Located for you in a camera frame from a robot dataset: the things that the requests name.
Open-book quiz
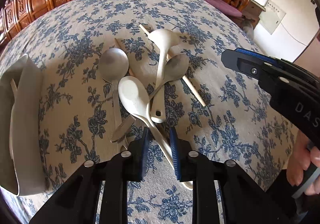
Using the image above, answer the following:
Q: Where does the light chopstick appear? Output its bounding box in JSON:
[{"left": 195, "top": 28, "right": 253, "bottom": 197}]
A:
[{"left": 139, "top": 24, "right": 206, "bottom": 107}]

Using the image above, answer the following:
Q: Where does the metal knife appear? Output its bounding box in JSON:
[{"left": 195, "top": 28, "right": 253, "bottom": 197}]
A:
[{"left": 111, "top": 115, "right": 136, "bottom": 143}]

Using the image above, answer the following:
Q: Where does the small metal spoon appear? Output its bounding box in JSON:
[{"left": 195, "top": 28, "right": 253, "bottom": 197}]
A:
[{"left": 149, "top": 54, "right": 189, "bottom": 100}]

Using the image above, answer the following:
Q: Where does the white ladle spoon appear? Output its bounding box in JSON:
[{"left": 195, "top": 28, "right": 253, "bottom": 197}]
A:
[{"left": 148, "top": 29, "right": 180, "bottom": 123}]

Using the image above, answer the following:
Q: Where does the white plastic spoon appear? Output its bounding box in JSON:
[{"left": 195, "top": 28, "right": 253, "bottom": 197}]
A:
[{"left": 118, "top": 76, "right": 193, "bottom": 190}]

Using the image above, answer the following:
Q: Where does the brown wooden chopstick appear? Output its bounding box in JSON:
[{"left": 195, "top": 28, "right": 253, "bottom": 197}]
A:
[{"left": 114, "top": 38, "right": 135, "bottom": 76}]

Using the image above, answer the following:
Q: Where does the large metal spoon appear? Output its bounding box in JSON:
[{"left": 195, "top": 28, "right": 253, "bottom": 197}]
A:
[{"left": 98, "top": 48, "right": 127, "bottom": 128}]

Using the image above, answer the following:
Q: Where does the white plastic fork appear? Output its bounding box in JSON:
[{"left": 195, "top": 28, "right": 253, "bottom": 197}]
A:
[{"left": 10, "top": 79, "right": 17, "bottom": 98}]

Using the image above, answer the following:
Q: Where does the person's right hand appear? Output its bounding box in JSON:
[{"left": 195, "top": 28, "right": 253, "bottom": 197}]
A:
[{"left": 286, "top": 130, "right": 320, "bottom": 186}]

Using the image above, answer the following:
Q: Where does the wooden side table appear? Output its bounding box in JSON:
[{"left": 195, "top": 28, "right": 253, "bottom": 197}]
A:
[{"left": 242, "top": 0, "right": 266, "bottom": 29}]

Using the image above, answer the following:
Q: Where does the grey metal tray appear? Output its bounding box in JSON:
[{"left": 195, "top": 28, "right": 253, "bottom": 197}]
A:
[{"left": 1, "top": 54, "right": 46, "bottom": 196}]

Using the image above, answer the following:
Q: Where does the purple armchair cushion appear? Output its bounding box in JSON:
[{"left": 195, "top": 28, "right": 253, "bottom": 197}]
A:
[{"left": 205, "top": 0, "right": 242, "bottom": 17}]

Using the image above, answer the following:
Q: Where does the blue floral tablecloth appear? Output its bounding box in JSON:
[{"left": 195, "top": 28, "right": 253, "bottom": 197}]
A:
[{"left": 0, "top": 0, "right": 299, "bottom": 224}]

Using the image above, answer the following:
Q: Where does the white wall panel board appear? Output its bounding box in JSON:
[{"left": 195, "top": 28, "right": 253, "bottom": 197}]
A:
[{"left": 259, "top": 0, "right": 286, "bottom": 34}]

